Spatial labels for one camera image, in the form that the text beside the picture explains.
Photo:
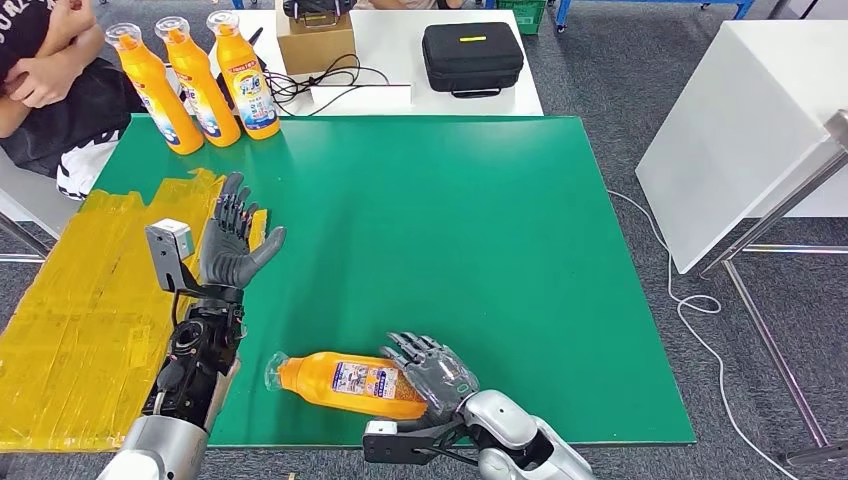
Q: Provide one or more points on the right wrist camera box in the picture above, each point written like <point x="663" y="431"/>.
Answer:
<point x="391" y="444"/>

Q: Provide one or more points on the black device on box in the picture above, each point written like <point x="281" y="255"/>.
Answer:
<point x="314" y="8"/>

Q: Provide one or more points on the black carrying case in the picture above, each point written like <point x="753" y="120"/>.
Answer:
<point x="472" y="56"/>

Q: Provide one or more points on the metal table frame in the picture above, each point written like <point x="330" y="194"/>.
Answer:
<point x="775" y="210"/>

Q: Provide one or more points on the tablet in dark blue case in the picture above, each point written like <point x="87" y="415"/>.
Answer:
<point x="224" y="89"/>

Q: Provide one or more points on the brown cardboard box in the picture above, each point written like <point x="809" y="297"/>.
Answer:
<point x="314" y="48"/>

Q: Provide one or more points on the grey bench seat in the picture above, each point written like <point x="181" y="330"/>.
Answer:
<point x="20" y="192"/>

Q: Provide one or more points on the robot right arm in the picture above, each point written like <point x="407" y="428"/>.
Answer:
<point x="517" y="430"/>

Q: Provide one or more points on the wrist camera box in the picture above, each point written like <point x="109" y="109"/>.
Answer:
<point x="169" y="242"/>
<point x="391" y="444"/>

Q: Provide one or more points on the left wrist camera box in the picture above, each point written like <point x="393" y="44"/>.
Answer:
<point x="169" y="242"/>

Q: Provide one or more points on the blue metal frame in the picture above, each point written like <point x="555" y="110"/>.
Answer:
<point x="662" y="2"/>

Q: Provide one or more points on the large white table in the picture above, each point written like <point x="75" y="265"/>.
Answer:
<point x="729" y="132"/>

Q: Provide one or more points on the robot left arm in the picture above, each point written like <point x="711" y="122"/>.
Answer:
<point x="192" y="378"/>

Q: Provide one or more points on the flat white box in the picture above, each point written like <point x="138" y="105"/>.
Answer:
<point x="362" y="99"/>

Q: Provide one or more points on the green plastic crate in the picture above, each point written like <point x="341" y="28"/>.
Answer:
<point x="523" y="16"/>

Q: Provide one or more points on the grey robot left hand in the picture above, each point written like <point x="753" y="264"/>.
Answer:
<point x="228" y="258"/>

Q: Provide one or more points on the orange detergent bottle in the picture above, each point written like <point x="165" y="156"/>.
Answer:
<point x="248" y="86"/>
<point x="156" y="93"/>
<point x="311" y="381"/>
<point x="199" y="86"/>

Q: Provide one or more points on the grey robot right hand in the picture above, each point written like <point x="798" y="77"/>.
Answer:
<point x="440" y="381"/>

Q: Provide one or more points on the person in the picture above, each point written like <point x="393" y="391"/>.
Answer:
<point x="60" y="119"/>

